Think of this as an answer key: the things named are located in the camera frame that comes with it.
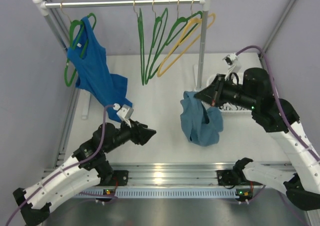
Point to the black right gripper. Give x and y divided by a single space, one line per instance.
212 94

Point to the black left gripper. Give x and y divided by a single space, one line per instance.
135 131

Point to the light blue tank top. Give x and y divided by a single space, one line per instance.
201 126

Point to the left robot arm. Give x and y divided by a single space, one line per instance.
85 168

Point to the royal blue tank top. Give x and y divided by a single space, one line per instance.
90 61

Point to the green hanger with blue top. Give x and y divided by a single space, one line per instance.
72 36

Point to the white plastic laundry basket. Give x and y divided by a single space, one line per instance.
227 107

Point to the silver clothes rack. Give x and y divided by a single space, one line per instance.
44 8

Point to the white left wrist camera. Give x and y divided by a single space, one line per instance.
125 113

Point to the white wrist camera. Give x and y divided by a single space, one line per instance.
125 113
233 64

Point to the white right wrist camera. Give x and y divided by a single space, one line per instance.
233 64

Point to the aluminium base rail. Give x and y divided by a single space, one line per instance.
163 181

